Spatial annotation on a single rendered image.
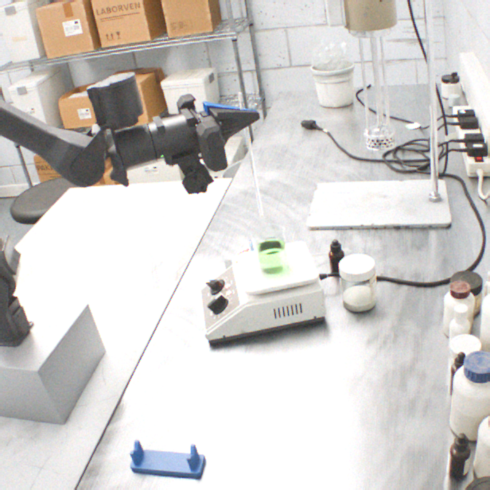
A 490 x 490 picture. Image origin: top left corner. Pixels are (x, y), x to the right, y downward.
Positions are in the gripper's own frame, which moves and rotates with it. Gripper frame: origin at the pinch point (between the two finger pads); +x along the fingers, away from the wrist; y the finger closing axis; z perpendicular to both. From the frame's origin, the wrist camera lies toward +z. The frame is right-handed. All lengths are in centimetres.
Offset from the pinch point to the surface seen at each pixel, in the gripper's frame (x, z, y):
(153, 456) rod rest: -24.6, 33.7, 23.6
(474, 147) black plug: 61, 29, -28
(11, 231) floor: -96, 124, -268
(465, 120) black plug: 69, 29, -44
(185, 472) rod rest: -20.9, 33.8, 27.9
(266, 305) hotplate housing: -1.5, 29.0, 4.8
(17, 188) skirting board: -93, 117, -324
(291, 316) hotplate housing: 2.0, 32.3, 5.3
